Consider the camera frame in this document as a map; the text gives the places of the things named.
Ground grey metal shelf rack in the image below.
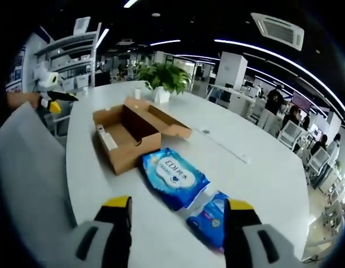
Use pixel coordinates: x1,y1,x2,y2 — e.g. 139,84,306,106
32,22,102,90

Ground white table socket strip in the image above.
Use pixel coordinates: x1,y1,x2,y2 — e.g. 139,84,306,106
202,128,251,164

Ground blue white wipes pack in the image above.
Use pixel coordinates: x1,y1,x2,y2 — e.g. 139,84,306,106
141,147,211,212

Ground white louvered device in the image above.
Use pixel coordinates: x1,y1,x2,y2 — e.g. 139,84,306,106
73,16,92,36

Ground blue white wall poster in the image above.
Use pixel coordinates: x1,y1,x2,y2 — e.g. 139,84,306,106
10,46,26,87

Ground small white carton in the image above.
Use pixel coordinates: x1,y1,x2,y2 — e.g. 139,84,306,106
100,131,119,151

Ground white ceiling air conditioner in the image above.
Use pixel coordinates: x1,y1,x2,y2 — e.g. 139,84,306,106
250,12,305,51

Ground purple monitor screen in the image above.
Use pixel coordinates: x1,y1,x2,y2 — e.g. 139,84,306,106
291,92,313,111

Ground brown cardboard shoe box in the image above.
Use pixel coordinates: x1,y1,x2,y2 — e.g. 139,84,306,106
92,97,193,176

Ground white square column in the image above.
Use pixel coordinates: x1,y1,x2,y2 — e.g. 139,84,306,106
218,51,248,90

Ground small blue pad pack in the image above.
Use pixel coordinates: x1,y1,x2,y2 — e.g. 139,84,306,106
185,190,232,254

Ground short ceiling light strip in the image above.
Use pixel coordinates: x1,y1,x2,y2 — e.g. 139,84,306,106
135,39,181,47

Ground white office chair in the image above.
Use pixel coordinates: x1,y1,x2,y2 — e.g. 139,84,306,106
278,121,303,146
309,146,331,174

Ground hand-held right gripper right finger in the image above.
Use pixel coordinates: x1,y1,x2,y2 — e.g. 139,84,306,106
223,198,304,268

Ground long curved ceiling light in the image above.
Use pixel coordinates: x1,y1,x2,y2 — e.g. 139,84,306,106
214,39,342,112

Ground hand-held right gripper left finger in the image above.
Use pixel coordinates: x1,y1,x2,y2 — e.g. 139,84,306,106
37,195,133,268

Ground grey mesh office chair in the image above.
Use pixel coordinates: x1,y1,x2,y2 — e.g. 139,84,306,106
0,100,78,268

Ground green potted plant white pot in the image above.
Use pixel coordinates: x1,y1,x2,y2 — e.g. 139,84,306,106
136,61,191,104

